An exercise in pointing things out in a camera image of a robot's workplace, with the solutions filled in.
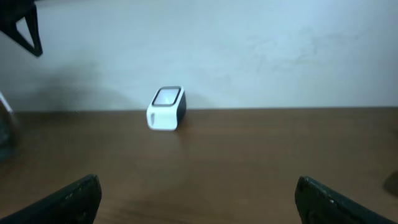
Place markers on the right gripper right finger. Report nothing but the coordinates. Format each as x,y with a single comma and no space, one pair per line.
318,204

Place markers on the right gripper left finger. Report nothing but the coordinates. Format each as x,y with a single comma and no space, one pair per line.
77,202

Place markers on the white barcode scanner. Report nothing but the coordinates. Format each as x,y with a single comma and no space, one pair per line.
167,108

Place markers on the grey plastic mesh basket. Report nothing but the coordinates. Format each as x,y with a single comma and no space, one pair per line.
9,130

